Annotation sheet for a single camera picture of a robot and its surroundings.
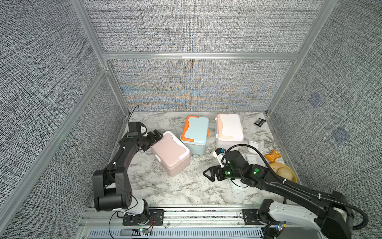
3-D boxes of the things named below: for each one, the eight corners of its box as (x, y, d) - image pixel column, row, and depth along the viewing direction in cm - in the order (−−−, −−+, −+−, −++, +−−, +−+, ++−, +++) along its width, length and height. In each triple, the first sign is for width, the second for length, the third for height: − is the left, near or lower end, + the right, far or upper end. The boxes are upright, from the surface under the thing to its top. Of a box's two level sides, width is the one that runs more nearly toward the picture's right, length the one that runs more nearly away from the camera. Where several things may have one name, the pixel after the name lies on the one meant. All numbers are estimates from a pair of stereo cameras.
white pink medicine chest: (214, 149, 100) (217, 135, 88) (215, 126, 113) (218, 111, 101) (237, 152, 99) (244, 138, 86) (236, 129, 112) (242, 114, 99)
